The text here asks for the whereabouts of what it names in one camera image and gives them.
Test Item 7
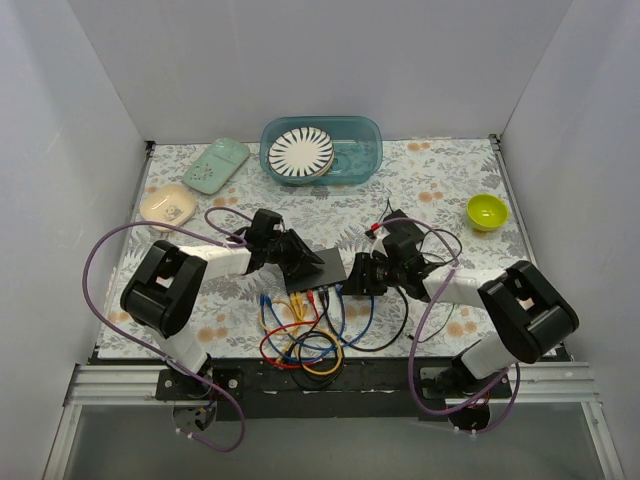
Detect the black power adapter brick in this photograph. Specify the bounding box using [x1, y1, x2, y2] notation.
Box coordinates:
[383, 209, 425, 242]

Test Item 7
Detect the black network switch box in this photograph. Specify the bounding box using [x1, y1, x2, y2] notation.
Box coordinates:
[285, 247, 347, 294]

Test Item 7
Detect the thin black power cord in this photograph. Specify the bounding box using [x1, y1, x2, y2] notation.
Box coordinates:
[374, 197, 466, 344]

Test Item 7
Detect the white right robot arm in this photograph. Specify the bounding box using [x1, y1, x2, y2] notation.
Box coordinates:
[342, 232, 579, 393]

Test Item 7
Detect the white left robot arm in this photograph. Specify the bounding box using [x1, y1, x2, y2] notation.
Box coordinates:
[120, 209, 324, 373]

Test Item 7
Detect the floral table mat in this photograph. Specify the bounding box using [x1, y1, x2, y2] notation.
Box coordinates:
[97, 137, 559, 359]

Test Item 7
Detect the lime green bowl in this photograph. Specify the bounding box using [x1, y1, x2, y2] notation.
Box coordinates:
[466, 194, 509, 232]

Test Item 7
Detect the blue striped white plate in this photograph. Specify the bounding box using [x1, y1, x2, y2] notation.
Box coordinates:
[267, 127, 335, 179]

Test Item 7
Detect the green rectangular ceramic dish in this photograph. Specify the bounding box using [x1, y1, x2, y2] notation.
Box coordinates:
[183, 138, 250, 195]

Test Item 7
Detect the beige square panda dish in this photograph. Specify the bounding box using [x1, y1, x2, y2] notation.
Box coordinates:
[139, 184, 197, 232]

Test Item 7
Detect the teal plastic basin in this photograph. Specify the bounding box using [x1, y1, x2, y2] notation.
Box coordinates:
[259, 116, 383, 186]

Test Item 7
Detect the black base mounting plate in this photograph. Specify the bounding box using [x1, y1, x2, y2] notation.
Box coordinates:
[154, 356, 514, 422]

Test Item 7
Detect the red ethernet cable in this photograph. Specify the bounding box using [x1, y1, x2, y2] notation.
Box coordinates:
[258, 290, 324, 370]

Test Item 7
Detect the yellow ethernet cable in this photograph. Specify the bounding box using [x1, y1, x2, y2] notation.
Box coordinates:
[257, 292, 346, 376]

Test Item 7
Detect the aluminium frame rail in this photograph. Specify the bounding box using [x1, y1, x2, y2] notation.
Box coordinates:
[63, 362, 601, 406]

